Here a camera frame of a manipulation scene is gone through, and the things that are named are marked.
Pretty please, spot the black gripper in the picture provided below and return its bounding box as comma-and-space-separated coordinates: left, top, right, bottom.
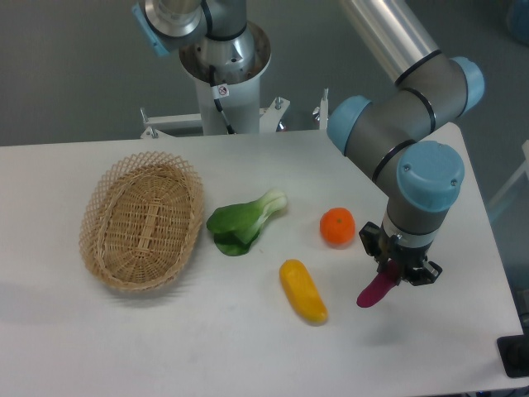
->
359, 222, 442, 286

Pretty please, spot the purple sweet potato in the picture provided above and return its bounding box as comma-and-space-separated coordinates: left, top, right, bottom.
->
356, 261, 400, 309

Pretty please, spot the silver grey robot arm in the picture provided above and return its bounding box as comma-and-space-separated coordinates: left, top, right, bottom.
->
132, 1, 484, 285

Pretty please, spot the woven wicker basket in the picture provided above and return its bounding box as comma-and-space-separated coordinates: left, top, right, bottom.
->
79, 151, 204, 292

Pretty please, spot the orange tangerine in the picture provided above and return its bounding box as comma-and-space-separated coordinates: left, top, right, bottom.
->
319, 207, 355, 247

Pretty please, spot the yellow corn cob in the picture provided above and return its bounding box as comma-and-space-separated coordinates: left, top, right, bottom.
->
279, 259, 328, 325

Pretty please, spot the black device at table edge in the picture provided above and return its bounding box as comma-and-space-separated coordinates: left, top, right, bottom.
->
497, 335, 528, 378

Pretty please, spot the green bok choy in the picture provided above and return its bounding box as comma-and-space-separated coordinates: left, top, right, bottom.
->
206, 189, 288, 256

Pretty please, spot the white frame at right edge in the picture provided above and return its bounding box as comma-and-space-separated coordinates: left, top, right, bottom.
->
486, 141, 528, 223

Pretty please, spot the white metal base frame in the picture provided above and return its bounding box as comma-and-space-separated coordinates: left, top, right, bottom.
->
139, 88, 331, 139

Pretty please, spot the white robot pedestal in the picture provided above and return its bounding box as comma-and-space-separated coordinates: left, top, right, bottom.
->
179, 22, 271, 112

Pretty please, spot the black cable on pedestal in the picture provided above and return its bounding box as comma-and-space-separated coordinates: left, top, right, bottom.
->
207, 65, 237, 136

